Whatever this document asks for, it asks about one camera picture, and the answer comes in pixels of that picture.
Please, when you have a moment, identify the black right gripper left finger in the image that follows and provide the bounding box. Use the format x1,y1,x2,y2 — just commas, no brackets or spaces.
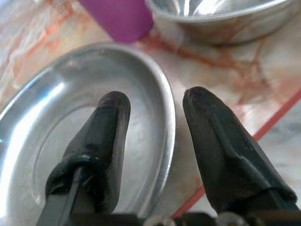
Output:
35,90,131,226

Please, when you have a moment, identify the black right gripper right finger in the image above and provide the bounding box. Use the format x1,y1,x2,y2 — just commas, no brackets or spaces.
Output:
182,86,301,216

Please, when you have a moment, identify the silver metal plate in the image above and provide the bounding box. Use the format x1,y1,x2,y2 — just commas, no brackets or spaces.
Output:
0,42,176,222

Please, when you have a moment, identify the silver metal bowl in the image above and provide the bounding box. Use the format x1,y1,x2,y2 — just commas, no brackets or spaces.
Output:
145,0,297,45

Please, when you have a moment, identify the purple plastic cup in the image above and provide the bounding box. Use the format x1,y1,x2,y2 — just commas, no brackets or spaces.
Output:
77,0,155,44

